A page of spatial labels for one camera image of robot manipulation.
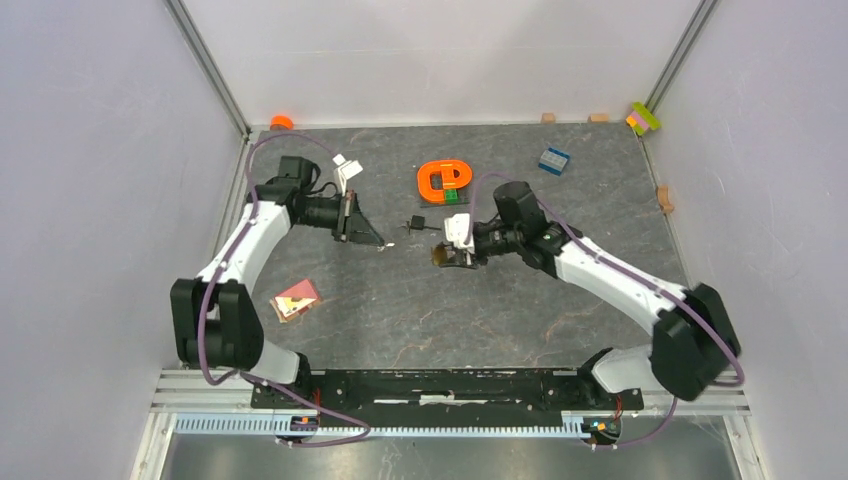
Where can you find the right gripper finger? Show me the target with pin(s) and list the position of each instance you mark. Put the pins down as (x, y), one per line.
(463, 261)
(449, 251)

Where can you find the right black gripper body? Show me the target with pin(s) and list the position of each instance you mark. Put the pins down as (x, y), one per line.
(495, 240)

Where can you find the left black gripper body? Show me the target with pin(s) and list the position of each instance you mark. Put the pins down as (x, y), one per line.
(344, 216)

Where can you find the black key with cord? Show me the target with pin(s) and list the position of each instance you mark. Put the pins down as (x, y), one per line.
(417, 223)

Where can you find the brass padlock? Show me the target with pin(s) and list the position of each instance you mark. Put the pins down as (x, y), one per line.
(435, 257)

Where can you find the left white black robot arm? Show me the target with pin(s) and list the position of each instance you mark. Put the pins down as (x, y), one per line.
(215, 320)

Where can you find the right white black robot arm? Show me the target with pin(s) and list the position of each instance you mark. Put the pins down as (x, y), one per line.
(693, 344)

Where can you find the blue toy brick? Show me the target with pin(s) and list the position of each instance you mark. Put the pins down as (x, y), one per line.
(553, 161)

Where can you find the red wooden box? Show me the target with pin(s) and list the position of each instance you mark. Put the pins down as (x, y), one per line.
(295, 300)

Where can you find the orange round cap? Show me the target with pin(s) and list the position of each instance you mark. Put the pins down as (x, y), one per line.
(281, 122)

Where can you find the curved wooden block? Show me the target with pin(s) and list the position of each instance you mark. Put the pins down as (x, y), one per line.
(664, 199)

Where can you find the multicolour toy brick stack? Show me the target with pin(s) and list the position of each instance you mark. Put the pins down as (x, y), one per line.
(641, 120)

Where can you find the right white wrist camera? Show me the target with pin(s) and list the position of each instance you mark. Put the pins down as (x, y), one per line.
(458, 231)

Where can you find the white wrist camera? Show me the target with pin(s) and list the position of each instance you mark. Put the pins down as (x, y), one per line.
(345, 170)
(458, 231)

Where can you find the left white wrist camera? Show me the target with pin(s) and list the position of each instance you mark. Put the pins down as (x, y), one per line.
(345, 170)

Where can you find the dark flat base plate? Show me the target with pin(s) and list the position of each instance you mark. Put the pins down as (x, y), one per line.
(462, 200)

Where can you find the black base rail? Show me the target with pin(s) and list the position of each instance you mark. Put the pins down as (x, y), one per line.
(462, 398)

